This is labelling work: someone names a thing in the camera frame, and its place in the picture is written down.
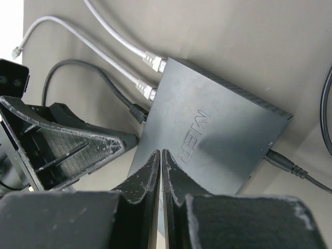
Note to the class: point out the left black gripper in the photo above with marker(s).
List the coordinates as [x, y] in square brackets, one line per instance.
[49, 147]

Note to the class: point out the black network switch box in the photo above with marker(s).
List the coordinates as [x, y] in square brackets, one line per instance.
[217, 132]

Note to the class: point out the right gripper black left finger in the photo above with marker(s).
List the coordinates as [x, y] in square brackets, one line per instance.
[124, 217]

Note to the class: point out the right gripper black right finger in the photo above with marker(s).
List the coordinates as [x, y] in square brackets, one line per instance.
[196, 218]

